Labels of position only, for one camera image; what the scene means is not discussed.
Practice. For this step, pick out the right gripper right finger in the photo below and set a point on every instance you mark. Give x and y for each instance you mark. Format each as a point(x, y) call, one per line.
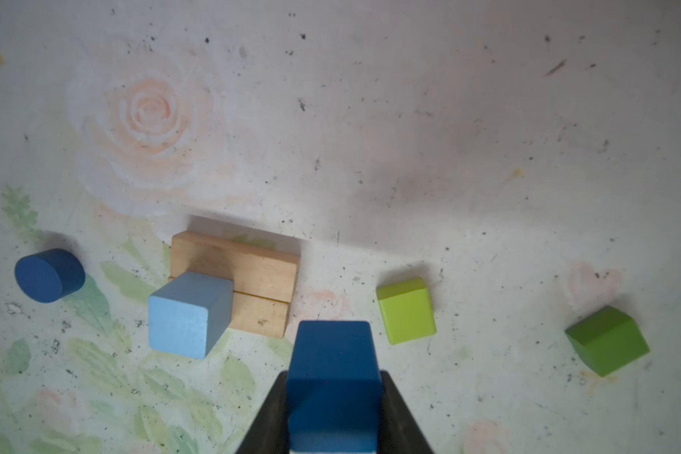
point(398, 432)

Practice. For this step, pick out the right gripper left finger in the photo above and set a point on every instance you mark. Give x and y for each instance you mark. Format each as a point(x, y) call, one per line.
point(269, 433)

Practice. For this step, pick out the dark blue wooden cube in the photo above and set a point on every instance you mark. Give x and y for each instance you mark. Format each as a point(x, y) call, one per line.
point(334, 388)

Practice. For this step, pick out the natural wood plank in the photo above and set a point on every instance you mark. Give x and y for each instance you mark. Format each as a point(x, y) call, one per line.
point(254, 270)
point(261, 316)

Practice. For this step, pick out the light blue wooden cube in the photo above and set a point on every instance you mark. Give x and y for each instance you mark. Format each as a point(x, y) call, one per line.
point(189, 314)

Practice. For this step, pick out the lime green wooden cube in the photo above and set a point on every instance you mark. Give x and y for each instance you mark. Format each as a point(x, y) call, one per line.
point(406, 311)

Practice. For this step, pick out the dark green wooden cube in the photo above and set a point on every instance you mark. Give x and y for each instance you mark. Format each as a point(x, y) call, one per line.
point(607, 340)

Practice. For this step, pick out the dark blue wooden cylinder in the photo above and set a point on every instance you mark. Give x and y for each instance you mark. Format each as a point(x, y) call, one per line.
point(50, 275)

